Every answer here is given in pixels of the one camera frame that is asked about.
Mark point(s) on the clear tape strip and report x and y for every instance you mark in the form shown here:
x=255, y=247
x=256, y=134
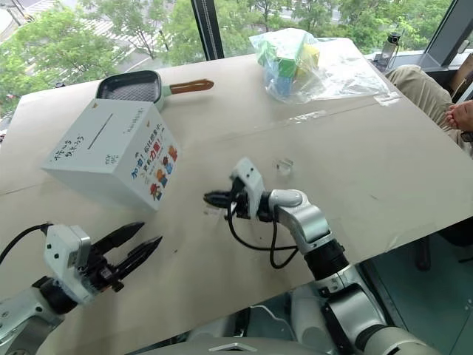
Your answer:
x=386, y=99

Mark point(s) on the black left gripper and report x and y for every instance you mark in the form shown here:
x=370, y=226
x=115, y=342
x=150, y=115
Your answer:
x=101, y=273

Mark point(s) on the small clear plastic case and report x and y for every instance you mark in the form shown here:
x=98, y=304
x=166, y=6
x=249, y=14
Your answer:
x=284, y=167

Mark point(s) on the white box with slot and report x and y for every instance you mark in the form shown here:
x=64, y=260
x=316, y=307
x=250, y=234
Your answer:
x=111, y=155

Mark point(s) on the seated person in beige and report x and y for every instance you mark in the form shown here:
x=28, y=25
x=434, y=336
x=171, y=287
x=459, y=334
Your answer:
x=421, y=88

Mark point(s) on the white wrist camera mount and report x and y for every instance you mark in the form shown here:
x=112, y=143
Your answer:
x=63, y=251
x=251, y=181

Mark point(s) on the grey slanted window frame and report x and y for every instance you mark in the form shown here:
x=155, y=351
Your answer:
x=449, y=33

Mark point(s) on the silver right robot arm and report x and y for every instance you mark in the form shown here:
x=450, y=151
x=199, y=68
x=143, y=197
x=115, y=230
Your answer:
x=306, y=220

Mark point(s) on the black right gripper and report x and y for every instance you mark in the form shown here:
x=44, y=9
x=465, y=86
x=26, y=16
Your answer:
x=240, y=201

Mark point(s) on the silver robot torso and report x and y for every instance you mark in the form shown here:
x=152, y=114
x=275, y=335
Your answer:
x=236, y=345

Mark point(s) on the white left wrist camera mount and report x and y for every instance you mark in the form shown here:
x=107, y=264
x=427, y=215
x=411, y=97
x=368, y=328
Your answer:
x=63, y=251

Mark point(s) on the person's bare hand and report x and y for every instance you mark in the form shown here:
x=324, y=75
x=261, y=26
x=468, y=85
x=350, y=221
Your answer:
x=460, y=114

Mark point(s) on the small webcam on stand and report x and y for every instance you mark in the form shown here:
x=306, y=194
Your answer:
x=391, y=46

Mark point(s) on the clear bag of coloured blocks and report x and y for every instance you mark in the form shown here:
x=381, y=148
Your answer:
x=292, y=63

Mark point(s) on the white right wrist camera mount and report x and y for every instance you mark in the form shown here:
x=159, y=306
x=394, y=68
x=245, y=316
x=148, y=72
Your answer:
x=251, y=181

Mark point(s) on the dark window frame post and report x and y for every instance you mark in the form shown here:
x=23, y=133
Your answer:
x=207, y=26

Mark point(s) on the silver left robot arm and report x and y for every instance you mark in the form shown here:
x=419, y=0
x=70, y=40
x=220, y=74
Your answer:
x=22, y=318

